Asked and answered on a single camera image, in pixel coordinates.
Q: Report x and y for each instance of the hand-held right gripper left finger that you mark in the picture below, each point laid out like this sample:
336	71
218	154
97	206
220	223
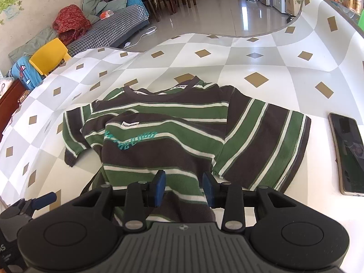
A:
158	189

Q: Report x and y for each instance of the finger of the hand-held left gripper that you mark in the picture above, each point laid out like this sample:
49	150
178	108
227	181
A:
44	200

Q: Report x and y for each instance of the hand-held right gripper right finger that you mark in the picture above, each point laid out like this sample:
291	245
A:
210	190

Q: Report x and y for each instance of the green brown striped t-shirt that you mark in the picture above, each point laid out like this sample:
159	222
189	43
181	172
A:
176	136

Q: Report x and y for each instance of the wooden cabinet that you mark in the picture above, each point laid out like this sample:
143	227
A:
11	99

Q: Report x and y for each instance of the blue printed cloth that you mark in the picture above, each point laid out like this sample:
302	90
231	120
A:
24	72

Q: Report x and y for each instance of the black smartphone gold case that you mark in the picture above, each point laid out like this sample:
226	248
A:
348	153

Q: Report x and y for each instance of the yellow plastic chair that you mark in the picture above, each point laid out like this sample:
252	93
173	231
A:
48	55

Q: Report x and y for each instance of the houndstooth sofa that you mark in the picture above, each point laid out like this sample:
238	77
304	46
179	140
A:
113	25

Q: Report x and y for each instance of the red patterned cloth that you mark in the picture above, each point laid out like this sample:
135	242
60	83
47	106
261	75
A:
71	22

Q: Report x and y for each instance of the orange packet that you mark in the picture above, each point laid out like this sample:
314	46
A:
106	14

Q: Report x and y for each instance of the grey-green cushion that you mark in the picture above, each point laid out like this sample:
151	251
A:
93	4

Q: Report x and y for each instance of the cardboard box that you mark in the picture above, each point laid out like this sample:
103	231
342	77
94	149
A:
294	1

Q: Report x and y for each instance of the green plastic chair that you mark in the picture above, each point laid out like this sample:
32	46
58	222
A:
361	18

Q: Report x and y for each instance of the gold tin cans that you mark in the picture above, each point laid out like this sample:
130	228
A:
352	0

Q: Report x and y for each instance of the plant wall sticker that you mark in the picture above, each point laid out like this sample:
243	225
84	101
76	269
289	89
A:
8	4

